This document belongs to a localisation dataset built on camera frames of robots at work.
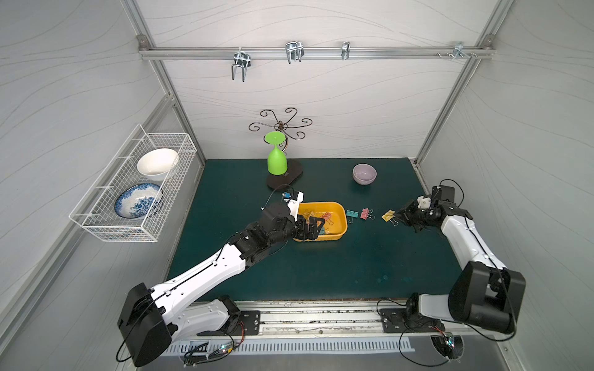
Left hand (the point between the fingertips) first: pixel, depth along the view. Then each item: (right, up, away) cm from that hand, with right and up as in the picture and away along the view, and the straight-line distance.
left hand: (314, 220), depth 73 cm
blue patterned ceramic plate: (-52, +7, -8) cm, 53 cm away
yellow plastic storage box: (+10, -3, +28) cm, 30 cm away
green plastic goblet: (-14, +21, +18) cm, 31 cm away
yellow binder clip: (+29, -1, +15) cm, 33 cm away
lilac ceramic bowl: (+27, +16, +39) cm, 50 cm away
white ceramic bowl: (-54, +18, +4) cm, 57 cm away
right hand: (+32, +1, +13) cm, 34 cm away
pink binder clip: (+24, -2, +27) cm, 36 cm away
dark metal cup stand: (-8, +19, +42) cm, 47 cm away
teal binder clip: (+17, -2, +26) cm, 31 cm away
